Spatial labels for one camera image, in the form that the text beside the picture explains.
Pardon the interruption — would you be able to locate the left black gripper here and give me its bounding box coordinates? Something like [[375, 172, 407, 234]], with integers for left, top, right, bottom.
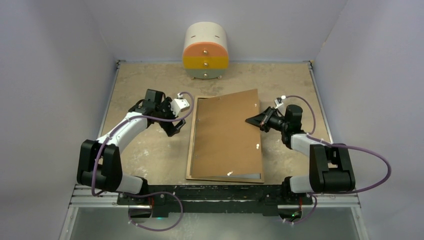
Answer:
[[155, 97, 185, 136]]

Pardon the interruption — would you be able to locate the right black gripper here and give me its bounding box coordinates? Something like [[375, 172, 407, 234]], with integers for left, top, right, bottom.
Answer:
[[245, 106, 289, 133]]

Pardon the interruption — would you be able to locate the black wooden picture frame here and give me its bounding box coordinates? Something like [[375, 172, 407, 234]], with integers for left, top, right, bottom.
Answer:
[[185, 95, 265, 184]]

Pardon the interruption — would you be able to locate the brown hardboard backing board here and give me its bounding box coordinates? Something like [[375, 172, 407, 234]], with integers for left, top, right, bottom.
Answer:
[[191, 89, 264, 180]]

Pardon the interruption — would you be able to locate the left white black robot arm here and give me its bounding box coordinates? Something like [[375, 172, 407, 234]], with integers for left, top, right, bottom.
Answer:
[[76, 89, 194, 205]]

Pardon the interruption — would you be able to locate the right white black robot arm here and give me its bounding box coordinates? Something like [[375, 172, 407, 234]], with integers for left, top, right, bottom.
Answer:
[[245, 104, 356, 204]]

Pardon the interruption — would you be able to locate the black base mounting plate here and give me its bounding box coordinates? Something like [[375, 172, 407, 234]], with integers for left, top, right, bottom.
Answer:
[[117, 184, 314, 218]]

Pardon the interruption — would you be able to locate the round three-drawer mini cabinet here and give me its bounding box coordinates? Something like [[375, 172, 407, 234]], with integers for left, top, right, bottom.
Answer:
[[182, 21, 230, 80]]

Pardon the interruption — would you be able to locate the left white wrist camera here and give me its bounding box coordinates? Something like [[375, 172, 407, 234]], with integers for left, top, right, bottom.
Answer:
[[170, 98, 190, 117]]

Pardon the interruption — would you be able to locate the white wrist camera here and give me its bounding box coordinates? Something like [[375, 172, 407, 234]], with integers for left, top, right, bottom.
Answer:
[[170, 98, 190, 117], [274, 95, 286, 111]]

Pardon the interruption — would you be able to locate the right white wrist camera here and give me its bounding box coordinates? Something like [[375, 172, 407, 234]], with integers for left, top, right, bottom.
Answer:
[[274, 95, 286, 111]]

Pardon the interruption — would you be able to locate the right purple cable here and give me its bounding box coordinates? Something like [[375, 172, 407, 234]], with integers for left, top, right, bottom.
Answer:
[[273, 95, 392, 227]]

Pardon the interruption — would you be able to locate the purple cable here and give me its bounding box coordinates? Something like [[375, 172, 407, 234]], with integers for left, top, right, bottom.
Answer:
[[91, 91, 195, 232], [273, 95, 392, 227]]

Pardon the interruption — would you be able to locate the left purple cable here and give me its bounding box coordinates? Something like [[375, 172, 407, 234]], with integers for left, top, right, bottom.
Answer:
[[91, 91, 195, 232]]

